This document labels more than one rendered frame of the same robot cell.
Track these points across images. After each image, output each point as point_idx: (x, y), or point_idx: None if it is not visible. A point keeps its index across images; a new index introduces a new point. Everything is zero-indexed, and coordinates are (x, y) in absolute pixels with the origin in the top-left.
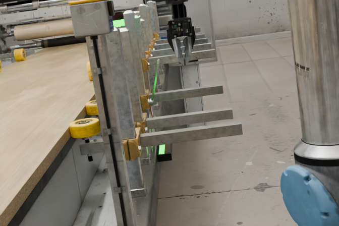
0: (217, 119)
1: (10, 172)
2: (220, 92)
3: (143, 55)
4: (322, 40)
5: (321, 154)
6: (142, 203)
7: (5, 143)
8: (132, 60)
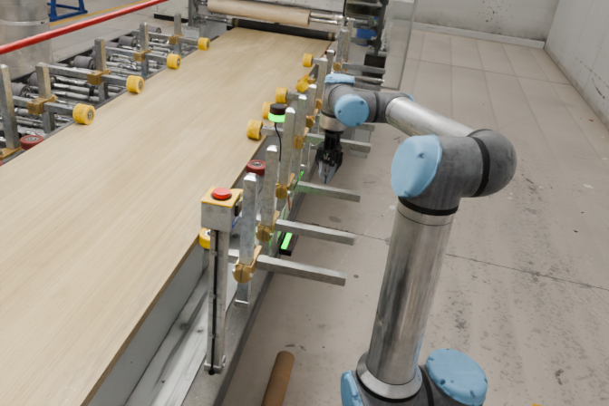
0: (338, 242)
1: (129, 299)
2: (356, 200)
3: (301, 134)
4: (399, 311)
5: (372, 384)
6: (241, 317)
7: (140, 238)
8: (275, 177)
